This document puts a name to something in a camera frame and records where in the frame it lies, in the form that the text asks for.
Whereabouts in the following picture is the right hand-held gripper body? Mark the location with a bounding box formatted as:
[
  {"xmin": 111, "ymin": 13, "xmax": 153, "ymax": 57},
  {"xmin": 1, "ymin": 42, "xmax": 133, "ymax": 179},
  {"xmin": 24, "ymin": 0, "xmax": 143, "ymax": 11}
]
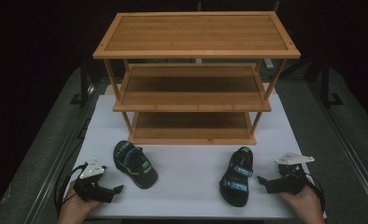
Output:
[{"xmin": 274, "ymin": 152, "xmax": 316, "ymax": 196}]

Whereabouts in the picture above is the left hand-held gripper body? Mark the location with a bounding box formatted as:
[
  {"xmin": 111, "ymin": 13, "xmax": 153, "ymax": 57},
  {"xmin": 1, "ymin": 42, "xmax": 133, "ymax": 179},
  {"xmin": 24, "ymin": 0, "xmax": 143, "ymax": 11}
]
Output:
[{"xmin": 73, "ymin": 158, "xmax": 116, "ymax": 203}]

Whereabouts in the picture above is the black sandal with green mark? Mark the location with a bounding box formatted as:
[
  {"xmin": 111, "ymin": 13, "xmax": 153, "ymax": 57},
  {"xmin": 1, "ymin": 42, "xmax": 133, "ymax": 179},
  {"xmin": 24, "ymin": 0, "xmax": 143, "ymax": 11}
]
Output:
[{"xmin": 112, "ymin": 139, "xmax": 159, "ymax": 190}]

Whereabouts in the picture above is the black sandal with teal straps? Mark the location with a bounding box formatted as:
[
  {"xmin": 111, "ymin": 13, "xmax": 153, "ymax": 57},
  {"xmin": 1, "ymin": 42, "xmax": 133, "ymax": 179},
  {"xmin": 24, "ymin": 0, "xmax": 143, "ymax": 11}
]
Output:
[{"xmin": 219, "ymin": 146, "xmax": 255, "ymax": 208}]

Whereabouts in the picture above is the three-tier wooden shoe rack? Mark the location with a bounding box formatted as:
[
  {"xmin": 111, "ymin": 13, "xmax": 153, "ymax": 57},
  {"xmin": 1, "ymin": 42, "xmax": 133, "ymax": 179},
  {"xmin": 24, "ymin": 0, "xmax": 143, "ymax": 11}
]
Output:
[{"xmin": 92, "ymin": 10, "xmax": 302, "ymax": 146}]

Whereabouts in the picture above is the person's left hand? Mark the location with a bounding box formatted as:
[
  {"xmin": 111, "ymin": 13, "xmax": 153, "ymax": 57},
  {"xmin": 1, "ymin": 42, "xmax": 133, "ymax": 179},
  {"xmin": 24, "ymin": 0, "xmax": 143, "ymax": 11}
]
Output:
[{"xmin": 57, "ymin": 186, "xmax": 103, "ymax": 224}]

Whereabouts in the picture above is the person's right hand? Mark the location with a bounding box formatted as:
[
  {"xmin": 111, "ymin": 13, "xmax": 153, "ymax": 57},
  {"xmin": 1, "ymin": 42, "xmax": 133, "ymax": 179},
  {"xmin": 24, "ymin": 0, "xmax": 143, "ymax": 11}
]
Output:
[{"xmin": 278, "ymin": 182, "xmax": 327, "ymax": 224}]

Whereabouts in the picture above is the light wooden board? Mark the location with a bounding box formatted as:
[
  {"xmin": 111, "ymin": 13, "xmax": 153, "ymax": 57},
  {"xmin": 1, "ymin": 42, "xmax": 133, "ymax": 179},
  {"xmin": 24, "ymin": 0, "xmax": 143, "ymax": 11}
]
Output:
[{"xmin": 104, "ymin": 82, "xmax": 277, "ymax": 96}]

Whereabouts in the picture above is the black metal stand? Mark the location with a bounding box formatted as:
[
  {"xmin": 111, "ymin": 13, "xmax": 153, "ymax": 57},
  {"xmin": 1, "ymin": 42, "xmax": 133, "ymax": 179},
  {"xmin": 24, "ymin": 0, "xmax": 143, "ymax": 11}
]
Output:
[
  {"xmin": 319, "ymin": 58, "xmax": 345, "ymax": 108},
  {"xmin": 69, "ymin": 58, "xmax": 95, "ymax": 108}
]

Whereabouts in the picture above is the black cable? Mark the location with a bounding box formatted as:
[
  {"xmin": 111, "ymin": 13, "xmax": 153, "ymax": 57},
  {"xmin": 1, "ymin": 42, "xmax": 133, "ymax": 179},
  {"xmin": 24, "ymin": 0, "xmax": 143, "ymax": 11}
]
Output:
[
  {"xmin": 53, "ymin": 162, "xmax": 89, "ymax": 218},
  {"xmin": 302, "ymin": 175, "xmax": 327, "ymax": 216}
]

